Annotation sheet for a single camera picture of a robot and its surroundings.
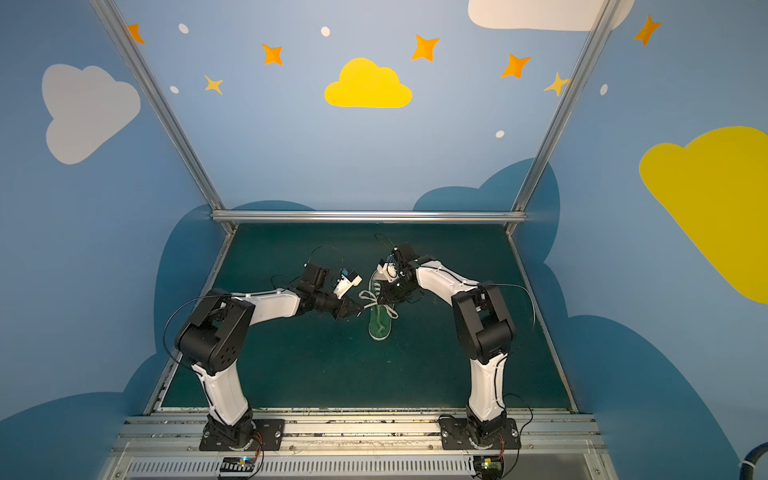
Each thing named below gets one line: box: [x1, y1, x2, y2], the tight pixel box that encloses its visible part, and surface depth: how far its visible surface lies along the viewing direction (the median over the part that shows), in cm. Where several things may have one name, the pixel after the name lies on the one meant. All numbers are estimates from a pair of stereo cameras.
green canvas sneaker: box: [368, 268, 394, 341], surface depth 95 cm
